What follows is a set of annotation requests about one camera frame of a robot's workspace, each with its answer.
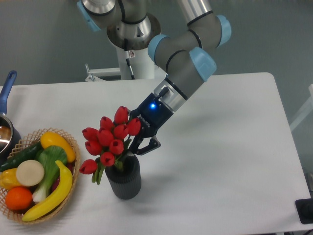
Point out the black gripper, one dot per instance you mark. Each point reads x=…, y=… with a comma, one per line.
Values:
x=145, y=121

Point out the red tulip bouquet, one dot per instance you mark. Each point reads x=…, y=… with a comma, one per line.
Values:
x=109, y=143

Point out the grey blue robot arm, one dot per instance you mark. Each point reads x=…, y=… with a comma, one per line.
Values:
x=141, y=47

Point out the dark grey ribbed vase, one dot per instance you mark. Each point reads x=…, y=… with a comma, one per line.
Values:
x=126, y=184

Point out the yellow banana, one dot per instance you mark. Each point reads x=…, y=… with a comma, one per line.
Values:
x=55, y=198

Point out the green bok choy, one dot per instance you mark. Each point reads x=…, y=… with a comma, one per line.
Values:
x=47, y=159

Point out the woven wicker basket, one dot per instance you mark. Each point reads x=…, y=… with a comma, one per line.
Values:
x=25, y=142

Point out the green cucumber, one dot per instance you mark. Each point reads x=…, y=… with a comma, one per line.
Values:
x=26, y=154

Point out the beige round disc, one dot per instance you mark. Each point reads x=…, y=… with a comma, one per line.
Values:
x=30, y=173

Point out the orange fruit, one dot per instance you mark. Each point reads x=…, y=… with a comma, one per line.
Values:
x=18, y=198

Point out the yellow bell pepper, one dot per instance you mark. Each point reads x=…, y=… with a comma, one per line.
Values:
x=8, y=179

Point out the black device at table edge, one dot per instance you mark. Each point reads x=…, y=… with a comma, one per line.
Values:
x=305, y=210

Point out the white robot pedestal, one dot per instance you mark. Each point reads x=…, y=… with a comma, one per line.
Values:
x=133, y=64

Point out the blue handled saucepan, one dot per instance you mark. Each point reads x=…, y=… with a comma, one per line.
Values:
x=9, y=136

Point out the white frame at right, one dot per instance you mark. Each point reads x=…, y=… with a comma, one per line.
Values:
x=303, y=111

